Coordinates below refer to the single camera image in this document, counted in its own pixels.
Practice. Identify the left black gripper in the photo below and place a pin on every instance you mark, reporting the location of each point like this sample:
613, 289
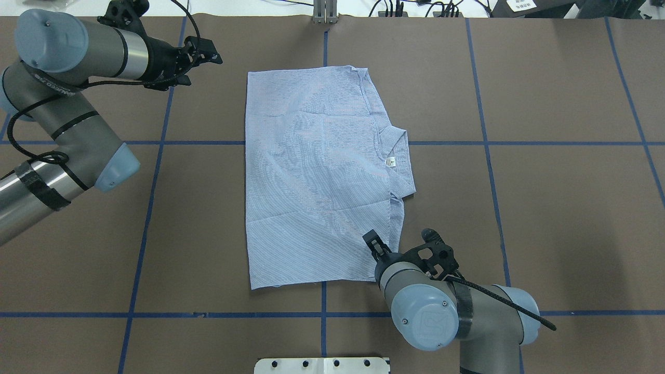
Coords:
162, 62

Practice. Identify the aluminium frame post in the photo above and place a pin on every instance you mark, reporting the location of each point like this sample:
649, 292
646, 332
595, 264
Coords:
325, 12

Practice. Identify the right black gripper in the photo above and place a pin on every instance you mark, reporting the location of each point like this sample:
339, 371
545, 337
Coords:
383, 256

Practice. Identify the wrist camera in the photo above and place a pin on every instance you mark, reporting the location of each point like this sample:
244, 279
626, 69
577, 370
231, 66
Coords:
434, 257
125, 15

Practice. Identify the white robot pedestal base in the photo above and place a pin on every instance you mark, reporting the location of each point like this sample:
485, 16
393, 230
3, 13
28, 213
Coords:
324, 365

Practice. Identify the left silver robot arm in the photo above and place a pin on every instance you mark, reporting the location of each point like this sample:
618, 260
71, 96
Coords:
69, 147

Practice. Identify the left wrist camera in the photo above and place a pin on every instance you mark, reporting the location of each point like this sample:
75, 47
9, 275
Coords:
125, 15

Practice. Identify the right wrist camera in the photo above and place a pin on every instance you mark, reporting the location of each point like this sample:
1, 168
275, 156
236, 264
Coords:
434, 257

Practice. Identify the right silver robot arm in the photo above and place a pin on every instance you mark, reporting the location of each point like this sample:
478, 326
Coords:
432, 304

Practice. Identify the light blue striped shirt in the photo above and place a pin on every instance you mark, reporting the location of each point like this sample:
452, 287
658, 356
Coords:
324, 166

